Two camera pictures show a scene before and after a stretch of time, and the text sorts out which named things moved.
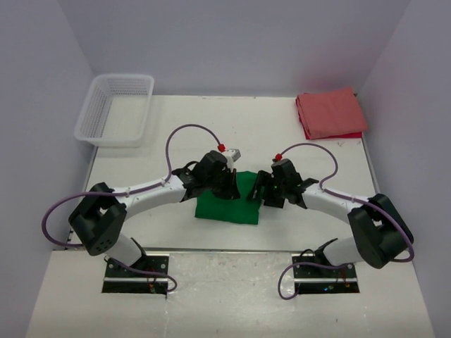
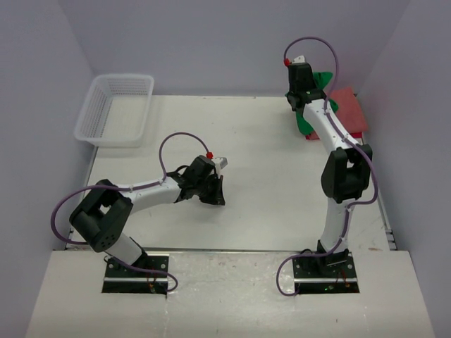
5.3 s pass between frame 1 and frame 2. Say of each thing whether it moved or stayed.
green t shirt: moved
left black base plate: stayed
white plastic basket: stayed
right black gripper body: moved
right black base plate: stayed
